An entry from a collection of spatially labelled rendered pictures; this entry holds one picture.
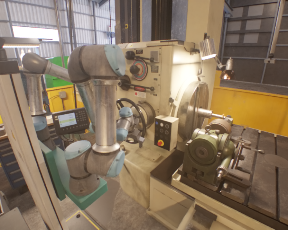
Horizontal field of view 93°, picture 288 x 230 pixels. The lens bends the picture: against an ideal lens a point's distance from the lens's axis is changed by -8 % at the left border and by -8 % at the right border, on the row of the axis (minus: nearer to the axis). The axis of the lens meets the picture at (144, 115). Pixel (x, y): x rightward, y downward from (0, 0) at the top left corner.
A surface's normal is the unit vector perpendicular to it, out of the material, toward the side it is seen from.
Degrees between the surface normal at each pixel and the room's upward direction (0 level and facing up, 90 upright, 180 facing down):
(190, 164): 90
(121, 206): 0
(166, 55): 90
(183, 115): 80
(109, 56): 76
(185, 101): 58
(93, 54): 65
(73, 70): 114
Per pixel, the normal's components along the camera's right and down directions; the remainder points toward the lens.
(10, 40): 0.62, -0.29
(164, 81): -0.64, 0.27
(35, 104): 0.48, 0.29
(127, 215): 0.00, -0.93
